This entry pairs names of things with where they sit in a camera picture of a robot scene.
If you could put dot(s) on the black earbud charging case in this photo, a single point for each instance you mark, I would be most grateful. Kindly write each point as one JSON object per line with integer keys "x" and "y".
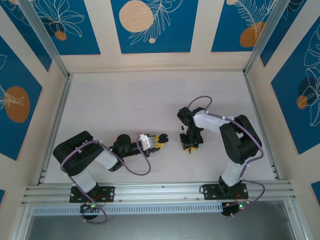
{"x": 164, "y": 138}

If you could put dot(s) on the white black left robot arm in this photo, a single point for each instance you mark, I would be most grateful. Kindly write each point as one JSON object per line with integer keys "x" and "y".
{"x": 75, "y": 152}

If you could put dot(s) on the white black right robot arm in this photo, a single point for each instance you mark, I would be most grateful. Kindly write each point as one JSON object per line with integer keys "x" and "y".
{"x": 240, "y": 140}

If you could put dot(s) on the black controller board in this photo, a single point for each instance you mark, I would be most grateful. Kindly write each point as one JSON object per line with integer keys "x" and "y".
{"x": 87, "y": 208}
{"x": 232, "y": 210}

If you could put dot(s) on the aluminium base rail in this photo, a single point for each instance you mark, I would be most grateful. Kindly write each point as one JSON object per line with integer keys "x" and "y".
{"x": 160, "y": 191}

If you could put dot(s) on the aluminium table side rail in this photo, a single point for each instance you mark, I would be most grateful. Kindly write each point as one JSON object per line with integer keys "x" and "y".
{"x": 260, "y": 125}
{"x": 57, "y": 125}

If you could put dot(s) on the blue floral wall panel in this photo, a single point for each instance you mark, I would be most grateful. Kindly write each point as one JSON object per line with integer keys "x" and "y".
{"x": 290, "y": 105}
{"x": 82, "y": 25}
{"x": 175, "y": 37}
{"x": 27, "y": 32}
{"x": 15, "y": 75}
{"x": 225, "y": 30}
{"x": 300, "y": 22}

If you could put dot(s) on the aluminium lower frame rail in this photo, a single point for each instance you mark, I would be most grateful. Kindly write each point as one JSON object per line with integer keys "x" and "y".
{"x": 296, "y": 225}
{"x": 22, "y": 225}

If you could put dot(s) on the aluminium frame post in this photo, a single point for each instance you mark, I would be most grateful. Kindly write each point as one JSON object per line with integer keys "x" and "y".
{"x": 45, "y": 37}
{"x": 268, "y": 37}

